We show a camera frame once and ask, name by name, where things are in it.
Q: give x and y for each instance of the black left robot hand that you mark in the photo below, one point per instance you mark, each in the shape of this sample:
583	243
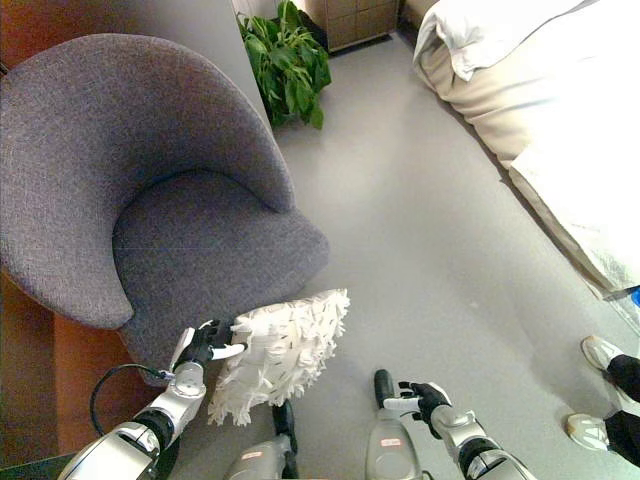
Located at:
199	347

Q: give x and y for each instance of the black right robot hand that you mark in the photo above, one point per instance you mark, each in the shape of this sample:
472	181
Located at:
427	399

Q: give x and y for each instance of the white fringed blanket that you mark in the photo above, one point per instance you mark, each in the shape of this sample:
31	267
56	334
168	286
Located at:
282	357

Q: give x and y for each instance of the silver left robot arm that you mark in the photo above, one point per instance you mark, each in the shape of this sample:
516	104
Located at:
140	430

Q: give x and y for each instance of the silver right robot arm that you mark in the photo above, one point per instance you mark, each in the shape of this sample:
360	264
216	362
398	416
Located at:
480	445

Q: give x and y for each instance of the white bed pillow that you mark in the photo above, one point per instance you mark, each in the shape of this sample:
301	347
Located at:
475	35

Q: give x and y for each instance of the black right robot foot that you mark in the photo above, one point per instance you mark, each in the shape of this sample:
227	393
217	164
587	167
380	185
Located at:
384	387

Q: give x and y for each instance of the black robot foot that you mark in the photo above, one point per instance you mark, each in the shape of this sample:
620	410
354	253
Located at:
284	420
384	387

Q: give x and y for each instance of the silver right robot leg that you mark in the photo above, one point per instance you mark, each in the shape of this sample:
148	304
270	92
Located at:
392	445

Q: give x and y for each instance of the silver robot leg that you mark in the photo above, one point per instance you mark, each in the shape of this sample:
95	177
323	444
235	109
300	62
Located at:
392	445
260	462

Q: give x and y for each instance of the black left robot foot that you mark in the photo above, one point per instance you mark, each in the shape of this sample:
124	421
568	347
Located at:
284	420

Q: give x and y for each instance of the silver left robot leg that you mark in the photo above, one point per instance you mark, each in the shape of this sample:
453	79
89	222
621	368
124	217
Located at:
260	462

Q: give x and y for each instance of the grey fabric armchair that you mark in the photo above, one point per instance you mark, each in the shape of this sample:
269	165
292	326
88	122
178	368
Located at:
145	195

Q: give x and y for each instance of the white sneaker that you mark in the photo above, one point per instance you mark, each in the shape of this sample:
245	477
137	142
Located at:
597	352
587	430

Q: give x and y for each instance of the blue object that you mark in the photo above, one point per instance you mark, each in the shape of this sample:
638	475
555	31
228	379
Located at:
636	299

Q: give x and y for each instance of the green potted plant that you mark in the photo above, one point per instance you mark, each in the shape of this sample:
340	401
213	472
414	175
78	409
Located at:
287	65

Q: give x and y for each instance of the bed with beige duvet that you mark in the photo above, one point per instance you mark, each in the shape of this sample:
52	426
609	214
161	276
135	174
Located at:
560	125

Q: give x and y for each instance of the wooden drawer cabinet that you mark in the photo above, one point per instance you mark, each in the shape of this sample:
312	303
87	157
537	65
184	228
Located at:
357	22

